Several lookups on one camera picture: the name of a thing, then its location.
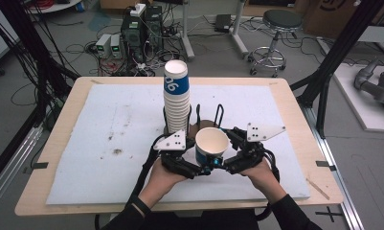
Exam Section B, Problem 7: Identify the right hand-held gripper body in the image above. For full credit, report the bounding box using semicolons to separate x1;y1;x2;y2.
224;123;287;175

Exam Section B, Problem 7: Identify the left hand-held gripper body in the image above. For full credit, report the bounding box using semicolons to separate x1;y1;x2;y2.
153;128;199;180

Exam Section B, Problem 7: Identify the blue banded paper cup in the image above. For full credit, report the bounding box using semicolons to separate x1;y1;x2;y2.
194;126;231;168

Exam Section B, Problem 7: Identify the black wire cup holder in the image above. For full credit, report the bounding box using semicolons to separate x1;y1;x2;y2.
162;103;225;146

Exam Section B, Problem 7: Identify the stack of white paper cups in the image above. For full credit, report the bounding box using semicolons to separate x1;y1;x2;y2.
163;59;192;135

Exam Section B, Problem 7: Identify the person's right hand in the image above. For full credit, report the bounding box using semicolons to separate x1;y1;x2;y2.
239;158;287;204

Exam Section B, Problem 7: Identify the person's left hand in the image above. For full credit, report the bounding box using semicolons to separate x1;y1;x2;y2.
138;158;188;209

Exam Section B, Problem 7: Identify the person's black clothing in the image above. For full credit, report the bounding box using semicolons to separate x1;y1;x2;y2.
141;209;260;230

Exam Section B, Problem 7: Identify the white foam mat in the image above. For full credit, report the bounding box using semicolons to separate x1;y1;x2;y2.
45;83;311;206

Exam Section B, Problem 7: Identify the black wristband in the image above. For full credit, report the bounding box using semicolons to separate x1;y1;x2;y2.
130;195;152;216

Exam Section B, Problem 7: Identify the black tape piece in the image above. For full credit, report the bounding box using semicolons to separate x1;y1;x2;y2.
315;160;338;173
22;161;50;175

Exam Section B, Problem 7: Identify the tan tape strip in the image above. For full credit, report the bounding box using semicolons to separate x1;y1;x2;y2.
305;177;331;201

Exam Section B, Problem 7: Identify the black tape cross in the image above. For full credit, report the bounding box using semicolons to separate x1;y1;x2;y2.
314;205;344;223

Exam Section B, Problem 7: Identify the black box on floor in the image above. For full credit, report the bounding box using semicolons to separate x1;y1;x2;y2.
214;13;233;34

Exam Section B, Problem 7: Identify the black computer tower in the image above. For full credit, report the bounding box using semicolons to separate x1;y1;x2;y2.
120;4;164;64

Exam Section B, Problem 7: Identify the grey power supply unit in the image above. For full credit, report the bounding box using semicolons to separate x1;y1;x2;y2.
109;34;123;59
95;33;113;59

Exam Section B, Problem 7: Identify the white platform board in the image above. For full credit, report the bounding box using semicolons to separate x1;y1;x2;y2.
332;61;384;133

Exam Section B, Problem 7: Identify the black round stool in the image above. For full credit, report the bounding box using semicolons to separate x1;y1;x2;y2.
247;9;305;79

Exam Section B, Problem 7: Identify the white power strip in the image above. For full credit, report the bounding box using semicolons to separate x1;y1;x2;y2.
129;3;147;18

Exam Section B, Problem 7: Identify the cardboard box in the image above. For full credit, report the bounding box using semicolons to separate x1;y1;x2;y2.
302;0;384;40

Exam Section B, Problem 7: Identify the white round table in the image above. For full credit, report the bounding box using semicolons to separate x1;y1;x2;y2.
26;0;82;14

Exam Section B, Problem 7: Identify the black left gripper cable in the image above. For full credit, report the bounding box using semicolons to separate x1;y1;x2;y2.
94;133;167;230

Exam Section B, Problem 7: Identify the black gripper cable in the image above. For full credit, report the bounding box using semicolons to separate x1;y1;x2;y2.
94;133;167;230
256;149;282;222

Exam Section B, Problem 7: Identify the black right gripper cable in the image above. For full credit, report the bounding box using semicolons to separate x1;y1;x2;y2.
256;149;282;222

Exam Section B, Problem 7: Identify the aluminium rail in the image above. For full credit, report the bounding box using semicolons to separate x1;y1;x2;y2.
302;104;366;230
0;125;44;213

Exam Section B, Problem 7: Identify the white desk leg frame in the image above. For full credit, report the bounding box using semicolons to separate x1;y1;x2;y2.
179;0;250;60

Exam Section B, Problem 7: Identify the black frame post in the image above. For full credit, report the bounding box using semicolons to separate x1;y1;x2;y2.
289;0;384;139

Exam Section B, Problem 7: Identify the black frame with cables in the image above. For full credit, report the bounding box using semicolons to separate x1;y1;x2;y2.
0;0;80;132

